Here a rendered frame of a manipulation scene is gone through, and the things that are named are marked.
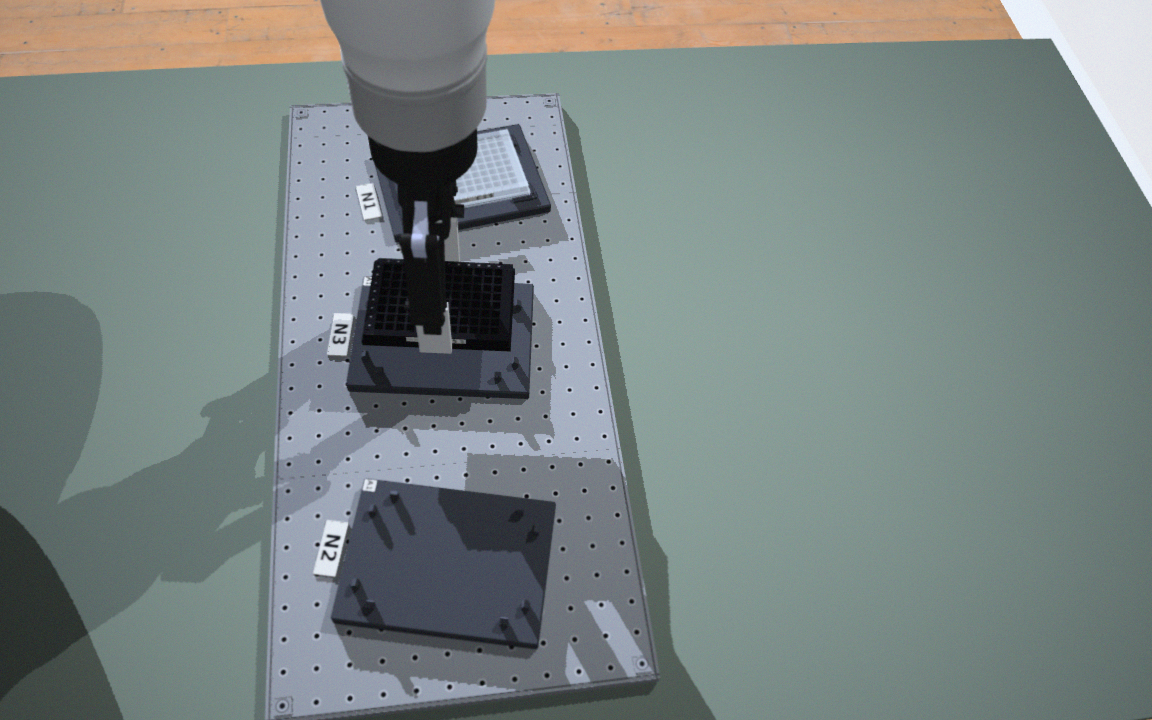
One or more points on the black well plate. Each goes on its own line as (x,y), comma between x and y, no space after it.
(476,308)

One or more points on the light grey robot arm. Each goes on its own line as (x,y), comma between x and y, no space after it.
(415,69)

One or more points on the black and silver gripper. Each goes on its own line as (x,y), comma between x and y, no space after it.
(429,193)

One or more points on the white label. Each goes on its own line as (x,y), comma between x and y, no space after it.
(368,201)
(330,549)
(340,334)

